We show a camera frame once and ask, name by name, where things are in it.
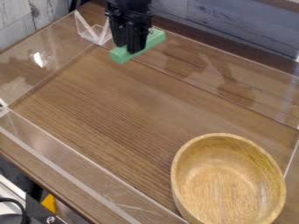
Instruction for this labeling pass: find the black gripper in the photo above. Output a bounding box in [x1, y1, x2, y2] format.
[105, 0, 152, 54]

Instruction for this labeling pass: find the green rectangular block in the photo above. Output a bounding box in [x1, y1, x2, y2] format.
[109, 28, 165, 64]

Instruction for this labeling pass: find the light wooden bowl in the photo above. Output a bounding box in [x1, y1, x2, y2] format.
[170, 133, 285, 224]

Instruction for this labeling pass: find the black device with yellow label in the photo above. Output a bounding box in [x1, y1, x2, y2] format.
[0, 156, 66, 224]

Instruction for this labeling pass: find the clear acrylic tray enclosure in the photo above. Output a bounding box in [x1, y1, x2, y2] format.
[0, 5, 299, 224]

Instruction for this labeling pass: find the black cable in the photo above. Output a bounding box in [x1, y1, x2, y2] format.
[0, 197, 30, 224]

